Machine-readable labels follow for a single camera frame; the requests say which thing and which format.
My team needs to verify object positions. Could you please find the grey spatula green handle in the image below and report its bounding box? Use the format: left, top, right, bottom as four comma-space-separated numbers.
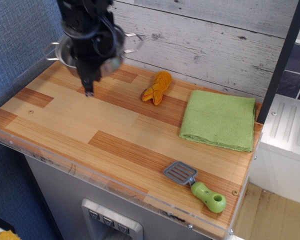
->
163, 161, 227, 214

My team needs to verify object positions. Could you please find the white ribbed appliance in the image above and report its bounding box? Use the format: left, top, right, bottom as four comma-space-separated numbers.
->
249, 94, 300, 203

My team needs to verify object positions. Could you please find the green folded cloth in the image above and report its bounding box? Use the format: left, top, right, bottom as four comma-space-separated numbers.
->
179, 90, 256, 152

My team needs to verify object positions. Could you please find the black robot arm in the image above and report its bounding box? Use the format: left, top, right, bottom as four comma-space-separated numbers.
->
57, 0, 118, 97

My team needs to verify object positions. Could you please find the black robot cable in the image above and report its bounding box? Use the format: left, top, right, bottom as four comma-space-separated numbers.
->
89, 9, 121, 61

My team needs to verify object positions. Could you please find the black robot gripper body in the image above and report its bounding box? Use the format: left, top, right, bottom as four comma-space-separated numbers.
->
69, 24, 115, 84

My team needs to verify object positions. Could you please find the stainless steel pot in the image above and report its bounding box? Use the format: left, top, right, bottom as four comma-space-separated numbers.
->
42, 25, 144, 77

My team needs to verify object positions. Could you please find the black right frame post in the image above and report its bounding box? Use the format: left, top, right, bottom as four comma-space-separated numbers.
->
256, 0, 300, 124

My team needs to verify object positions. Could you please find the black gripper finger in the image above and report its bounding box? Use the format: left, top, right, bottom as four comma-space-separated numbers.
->
82, 79, 94, 97

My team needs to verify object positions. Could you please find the yellow object bottom left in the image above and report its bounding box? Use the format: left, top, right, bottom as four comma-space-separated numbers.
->
0, 230, 21, 240

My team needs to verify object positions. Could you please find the silver dispenser button panel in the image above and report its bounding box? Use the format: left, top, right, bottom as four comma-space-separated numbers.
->
81, 198, 144, 240

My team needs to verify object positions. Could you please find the orange plush toy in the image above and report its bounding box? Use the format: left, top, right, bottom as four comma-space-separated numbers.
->
141, 71, 172, 106

